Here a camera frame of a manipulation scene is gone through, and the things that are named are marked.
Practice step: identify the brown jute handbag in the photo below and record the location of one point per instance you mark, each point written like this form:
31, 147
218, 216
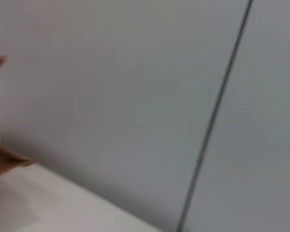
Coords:
4, 157

